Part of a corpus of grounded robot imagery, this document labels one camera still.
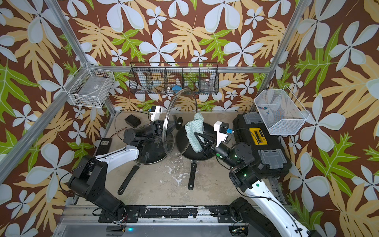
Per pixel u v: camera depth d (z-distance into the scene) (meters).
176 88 0.96
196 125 0.55
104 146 0.99
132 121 1.12
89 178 0.45
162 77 0.99
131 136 0.59
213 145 0.53
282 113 0.83
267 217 0.44
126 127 1.11
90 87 0.86
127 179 0.77
